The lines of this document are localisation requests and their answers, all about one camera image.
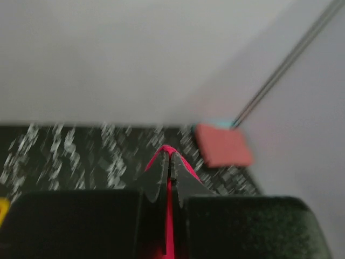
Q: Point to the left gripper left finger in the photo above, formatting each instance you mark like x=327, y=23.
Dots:
x=108, y=223

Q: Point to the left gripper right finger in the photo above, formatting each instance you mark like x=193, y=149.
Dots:
x=207, y=225

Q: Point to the magenta pink t shirt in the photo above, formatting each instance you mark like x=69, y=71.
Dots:
x=169, y=232

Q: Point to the folded salmon pink t shirt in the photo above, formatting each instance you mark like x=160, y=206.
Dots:
x=222, y=147

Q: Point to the folded teal t shirt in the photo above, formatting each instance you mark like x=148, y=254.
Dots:
x=223, y=124

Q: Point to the yellow plastic bin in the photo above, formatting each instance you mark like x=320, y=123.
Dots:
x=4, y=208

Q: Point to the right aluminium frame post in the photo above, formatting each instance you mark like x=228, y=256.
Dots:
x=326, y=16

